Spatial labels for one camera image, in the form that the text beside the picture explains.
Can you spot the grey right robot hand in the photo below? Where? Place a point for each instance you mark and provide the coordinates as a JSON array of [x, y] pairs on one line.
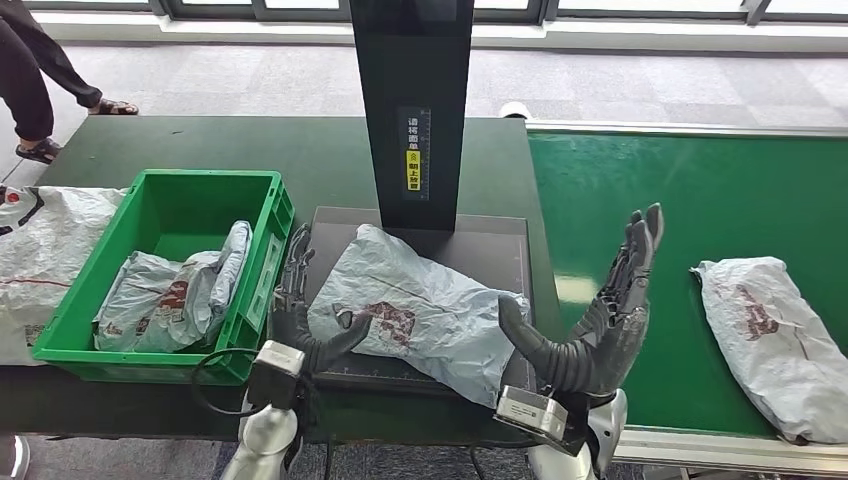
[[603, 351]]

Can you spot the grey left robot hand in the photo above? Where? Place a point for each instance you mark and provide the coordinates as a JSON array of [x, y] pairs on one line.
[[295, 318]]

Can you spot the grey parcel bag red print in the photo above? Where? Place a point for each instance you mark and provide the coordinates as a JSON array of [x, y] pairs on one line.
[[411, 285], [152, 298], [768, 344]]

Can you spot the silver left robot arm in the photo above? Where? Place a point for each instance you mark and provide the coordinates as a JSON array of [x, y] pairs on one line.
[[265, 437]]

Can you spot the green conveyor belt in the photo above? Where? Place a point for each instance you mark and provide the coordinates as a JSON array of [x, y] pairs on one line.
[[729, 185]]

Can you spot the black inbound scanner machine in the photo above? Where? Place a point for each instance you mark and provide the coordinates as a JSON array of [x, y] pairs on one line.
[[417, 66]]

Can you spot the green plastic crate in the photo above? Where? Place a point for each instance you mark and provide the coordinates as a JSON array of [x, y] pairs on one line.
[[179, 205]]

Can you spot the black yellow column sticker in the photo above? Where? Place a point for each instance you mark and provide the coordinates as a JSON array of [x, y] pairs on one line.
[[414, 172]]

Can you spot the white round object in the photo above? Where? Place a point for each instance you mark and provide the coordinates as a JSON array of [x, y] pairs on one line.
[[513, 110]]

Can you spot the white woven sack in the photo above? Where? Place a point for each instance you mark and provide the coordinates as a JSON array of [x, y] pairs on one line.
[[40, 265]]

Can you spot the dark sandal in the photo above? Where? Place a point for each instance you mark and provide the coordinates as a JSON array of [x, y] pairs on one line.
[[116, 107], [40, 152]]

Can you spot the white rounded floor object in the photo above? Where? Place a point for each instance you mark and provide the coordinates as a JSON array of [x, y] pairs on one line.
[[23, 457]]

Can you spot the person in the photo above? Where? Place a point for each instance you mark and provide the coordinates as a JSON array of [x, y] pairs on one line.
[[26, 79]]

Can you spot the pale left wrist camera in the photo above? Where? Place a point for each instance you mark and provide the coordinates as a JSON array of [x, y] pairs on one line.
[[275, 371]]

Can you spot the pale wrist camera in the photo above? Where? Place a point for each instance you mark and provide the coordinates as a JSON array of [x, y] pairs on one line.
[[530, 411], [275, 371]]

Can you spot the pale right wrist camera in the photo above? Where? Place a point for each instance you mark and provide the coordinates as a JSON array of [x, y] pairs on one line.
[[530, 411]]

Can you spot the aluminium conveyor frame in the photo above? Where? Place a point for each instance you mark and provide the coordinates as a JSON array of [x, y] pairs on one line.
[[729, 454]]

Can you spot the dark window frame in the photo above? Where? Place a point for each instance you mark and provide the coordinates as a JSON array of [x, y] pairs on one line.
[[218, 12]]

